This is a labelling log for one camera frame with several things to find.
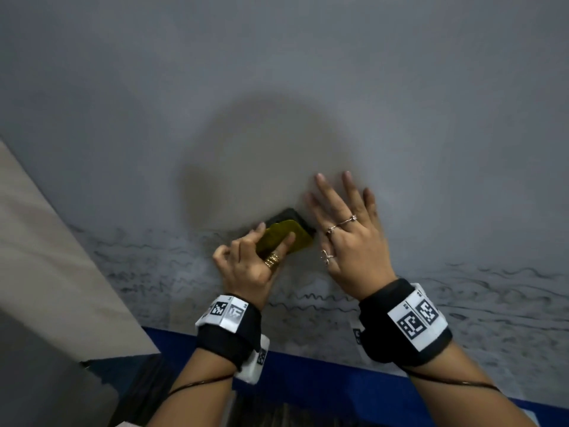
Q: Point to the person's left hand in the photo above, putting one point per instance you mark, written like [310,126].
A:
[244,275]

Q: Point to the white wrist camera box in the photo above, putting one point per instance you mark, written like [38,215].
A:
[357,335]
[253,366]

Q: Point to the yellow and black whiteboard eraser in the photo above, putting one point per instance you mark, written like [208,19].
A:
[284,233]

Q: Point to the large scribbled whiteboard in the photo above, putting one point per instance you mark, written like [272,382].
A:
[284,84]

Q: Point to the person's right hand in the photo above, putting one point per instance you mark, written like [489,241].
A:
[360,262]

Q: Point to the grey partition panel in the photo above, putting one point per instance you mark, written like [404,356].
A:
[40,386]

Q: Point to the black wristband with marker tag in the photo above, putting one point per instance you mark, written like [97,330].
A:
[378,329]
[226,342]

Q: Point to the person's right forearm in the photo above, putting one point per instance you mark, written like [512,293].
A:
[466,395]

